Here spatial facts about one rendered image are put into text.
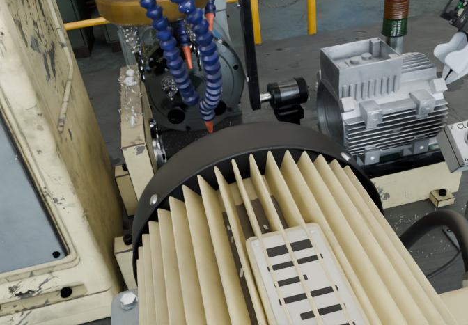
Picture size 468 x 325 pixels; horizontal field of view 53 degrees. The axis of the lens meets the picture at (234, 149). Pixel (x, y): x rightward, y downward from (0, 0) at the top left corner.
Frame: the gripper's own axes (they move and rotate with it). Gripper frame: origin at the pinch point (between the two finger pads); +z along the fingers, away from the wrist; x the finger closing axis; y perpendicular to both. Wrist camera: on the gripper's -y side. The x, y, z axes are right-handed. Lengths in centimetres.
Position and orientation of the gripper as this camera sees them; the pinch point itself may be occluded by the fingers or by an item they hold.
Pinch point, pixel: (450, 78)
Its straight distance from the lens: 97.0
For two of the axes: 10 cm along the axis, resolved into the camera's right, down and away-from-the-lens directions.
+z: -3.8, 8.1, 4.5
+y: -9.0, -2.2, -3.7
